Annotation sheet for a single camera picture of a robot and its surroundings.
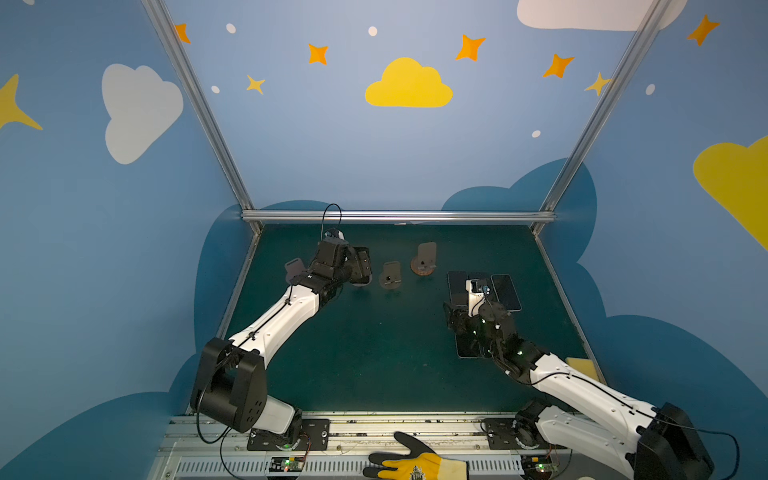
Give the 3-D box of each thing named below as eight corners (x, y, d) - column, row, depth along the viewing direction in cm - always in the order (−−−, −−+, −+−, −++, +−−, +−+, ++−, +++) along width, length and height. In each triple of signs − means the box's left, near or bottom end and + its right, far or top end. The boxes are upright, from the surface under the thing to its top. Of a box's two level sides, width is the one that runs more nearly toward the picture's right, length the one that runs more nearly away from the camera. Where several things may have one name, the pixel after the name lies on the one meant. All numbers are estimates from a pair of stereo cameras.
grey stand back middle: (382, 292, 107) (382, 273, 98) (380, 282, 110) (379, 263, 101) (400, 289, 108) (402, 270, 99) (397, 279, 111) (398, 260, 102)
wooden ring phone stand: (411, 275, 109) (413, 255, 100) (410, 262, 113) (412, 242, 104) (434, 275, 109) (438, 256, 100) (432, 262, 113) (436, 242, 104)
